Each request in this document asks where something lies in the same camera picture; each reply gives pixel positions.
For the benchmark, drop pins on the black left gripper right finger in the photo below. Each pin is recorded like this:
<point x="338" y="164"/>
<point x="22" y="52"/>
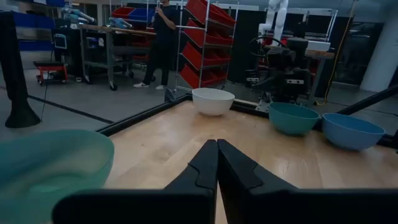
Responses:
<point x="248" y="199"/>

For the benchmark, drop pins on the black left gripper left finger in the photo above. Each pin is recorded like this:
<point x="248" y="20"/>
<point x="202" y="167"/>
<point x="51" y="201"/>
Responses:
<point x="192" y="193"/>

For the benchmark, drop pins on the light blue robot arm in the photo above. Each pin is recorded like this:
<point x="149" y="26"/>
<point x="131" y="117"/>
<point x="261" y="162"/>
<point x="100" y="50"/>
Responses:
<point x="77" y="15"/>
<point x="119" y="22"/>

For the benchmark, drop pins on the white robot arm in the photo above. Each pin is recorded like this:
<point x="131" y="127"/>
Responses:
<point x="280" y="18"/>

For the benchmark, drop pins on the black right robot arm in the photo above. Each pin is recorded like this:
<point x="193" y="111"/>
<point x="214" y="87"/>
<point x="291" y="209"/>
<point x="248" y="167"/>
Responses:
<point x="289" y="88"/>

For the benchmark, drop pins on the blue shelf bin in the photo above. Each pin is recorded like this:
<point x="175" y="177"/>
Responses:
<point x="141" y="14"/>

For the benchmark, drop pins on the red shelf bin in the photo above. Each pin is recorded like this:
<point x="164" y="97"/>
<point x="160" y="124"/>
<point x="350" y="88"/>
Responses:
<point x="122" y="12"/>

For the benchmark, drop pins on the white box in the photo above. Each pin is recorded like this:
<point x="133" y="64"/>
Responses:
<point x="317" y="45"/>

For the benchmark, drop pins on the wooden side table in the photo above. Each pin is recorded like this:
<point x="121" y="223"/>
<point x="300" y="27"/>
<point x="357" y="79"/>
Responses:
<point x="320" y="55"/>

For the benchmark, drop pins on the teal plastic bowl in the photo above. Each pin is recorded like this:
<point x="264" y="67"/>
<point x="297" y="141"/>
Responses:
<point x="292" y="123"/>
<point x="46" y="161"/>

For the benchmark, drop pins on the red storage bin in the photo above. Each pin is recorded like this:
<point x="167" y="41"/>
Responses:
<point x="192" y="77"/>
<point x="199" y="35"/>
<point x="196" y="57"/>
<point x="214" y="14"/>

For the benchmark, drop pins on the white plastic bowl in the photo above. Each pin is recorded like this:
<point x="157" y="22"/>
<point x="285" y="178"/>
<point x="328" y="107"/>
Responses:
<point x="213" y="104"/>

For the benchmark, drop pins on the white round column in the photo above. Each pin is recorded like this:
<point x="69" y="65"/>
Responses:
<point x="381" y="59"/>

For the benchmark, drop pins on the blue plastic bowl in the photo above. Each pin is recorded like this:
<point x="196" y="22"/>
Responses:
<point x="351" y="135"/>

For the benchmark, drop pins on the person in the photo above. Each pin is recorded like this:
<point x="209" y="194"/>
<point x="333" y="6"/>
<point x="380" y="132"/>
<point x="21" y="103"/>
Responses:
<point x="163" y="37"/>

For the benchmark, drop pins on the wooden top workbench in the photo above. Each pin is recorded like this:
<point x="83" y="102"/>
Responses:
<point x="109" y="46"/>

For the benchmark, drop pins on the red step stool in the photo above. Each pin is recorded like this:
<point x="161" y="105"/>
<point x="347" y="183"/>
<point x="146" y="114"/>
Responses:
<point x="49" y="67"/>

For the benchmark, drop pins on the black floor stand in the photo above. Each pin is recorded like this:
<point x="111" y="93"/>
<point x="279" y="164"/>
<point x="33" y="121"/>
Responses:
<point x="14" y="77"/>

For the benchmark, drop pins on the blue shelving unit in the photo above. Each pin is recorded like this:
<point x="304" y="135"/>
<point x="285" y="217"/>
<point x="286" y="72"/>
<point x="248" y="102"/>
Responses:
<point x="34" y="21"/>

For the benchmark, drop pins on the black aluminium table frame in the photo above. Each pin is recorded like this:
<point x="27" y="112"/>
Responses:
<point x="140" y="116"/>

